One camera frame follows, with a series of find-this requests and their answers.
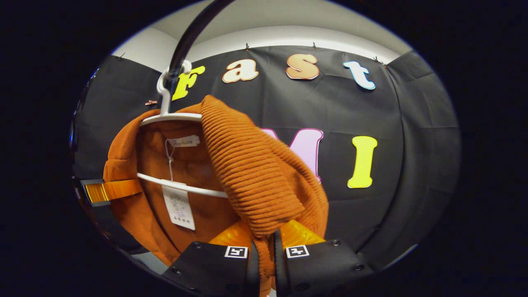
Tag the black clothes rail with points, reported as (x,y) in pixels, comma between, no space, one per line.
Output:
(189,37)

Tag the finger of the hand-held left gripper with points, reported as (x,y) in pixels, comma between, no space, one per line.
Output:
(117,231)
(111,190)

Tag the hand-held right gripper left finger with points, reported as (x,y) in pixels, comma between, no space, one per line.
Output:
(210,272)

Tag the black backdrop cloth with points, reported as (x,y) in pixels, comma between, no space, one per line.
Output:
(350,111)

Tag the small metal clip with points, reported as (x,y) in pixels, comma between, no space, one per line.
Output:
(151,102)

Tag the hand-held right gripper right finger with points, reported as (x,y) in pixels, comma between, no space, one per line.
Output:
(321,268)

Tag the white hanger with crossbar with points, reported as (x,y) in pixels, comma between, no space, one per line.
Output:
(165,97)

